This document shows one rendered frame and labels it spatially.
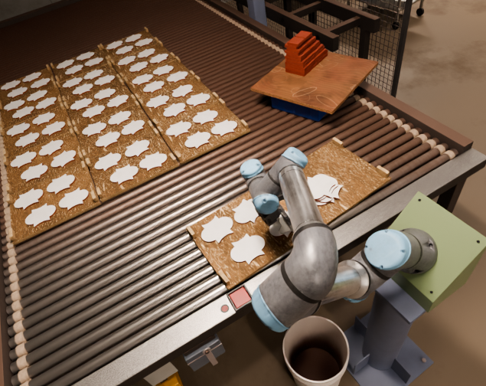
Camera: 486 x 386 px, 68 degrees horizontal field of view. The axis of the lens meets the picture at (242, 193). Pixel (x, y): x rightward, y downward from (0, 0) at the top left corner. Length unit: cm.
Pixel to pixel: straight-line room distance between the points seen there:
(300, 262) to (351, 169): 94
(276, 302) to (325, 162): 99
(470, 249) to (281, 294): 68
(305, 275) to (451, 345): 165
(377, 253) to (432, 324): 127
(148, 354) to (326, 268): 77
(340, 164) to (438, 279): 66
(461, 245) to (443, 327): 113
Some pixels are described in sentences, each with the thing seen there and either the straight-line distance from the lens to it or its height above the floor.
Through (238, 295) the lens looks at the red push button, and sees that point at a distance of 133.
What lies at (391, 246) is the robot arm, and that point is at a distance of 113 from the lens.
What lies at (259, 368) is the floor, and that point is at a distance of 221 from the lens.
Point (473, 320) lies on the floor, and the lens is 244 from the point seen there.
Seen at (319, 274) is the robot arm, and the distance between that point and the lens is 77.
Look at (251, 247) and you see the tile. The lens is 141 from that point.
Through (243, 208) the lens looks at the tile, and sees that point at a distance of 153.
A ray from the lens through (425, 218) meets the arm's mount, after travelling 134.
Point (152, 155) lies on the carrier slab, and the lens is 194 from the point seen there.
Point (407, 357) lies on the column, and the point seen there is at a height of 1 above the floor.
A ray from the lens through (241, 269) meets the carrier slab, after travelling 137.
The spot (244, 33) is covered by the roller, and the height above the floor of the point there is 92.
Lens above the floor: 210
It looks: 47 degrees down
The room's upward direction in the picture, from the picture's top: 13 degrees counter-clockwise
